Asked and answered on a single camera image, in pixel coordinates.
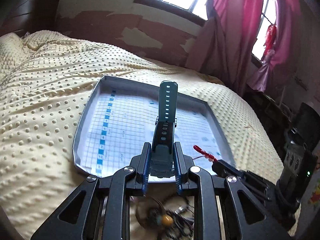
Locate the dark wooden headboard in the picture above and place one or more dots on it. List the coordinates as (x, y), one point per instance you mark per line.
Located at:
(29, 16)

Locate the right side window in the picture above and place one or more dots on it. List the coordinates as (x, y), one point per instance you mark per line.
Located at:
(268, 17)

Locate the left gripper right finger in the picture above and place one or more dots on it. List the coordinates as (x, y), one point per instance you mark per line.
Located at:
(223, 207)

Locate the cream dotted bedspread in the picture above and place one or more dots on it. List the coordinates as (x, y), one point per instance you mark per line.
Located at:
(46, 81)

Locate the grey shallow tray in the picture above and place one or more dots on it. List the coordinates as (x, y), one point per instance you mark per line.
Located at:
(120, 117)

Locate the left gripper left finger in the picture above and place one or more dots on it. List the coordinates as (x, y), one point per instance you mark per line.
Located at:
(99, 207)

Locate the bangle with amber bead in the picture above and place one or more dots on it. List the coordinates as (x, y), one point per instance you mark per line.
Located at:
(151, 214)

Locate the red hair clip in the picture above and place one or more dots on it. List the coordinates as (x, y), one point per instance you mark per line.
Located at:
(204, 154)

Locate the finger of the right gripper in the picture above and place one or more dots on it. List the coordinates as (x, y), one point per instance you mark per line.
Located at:
(224, 169)

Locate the pink curtain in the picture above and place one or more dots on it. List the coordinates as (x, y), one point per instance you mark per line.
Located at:
(224, 44)

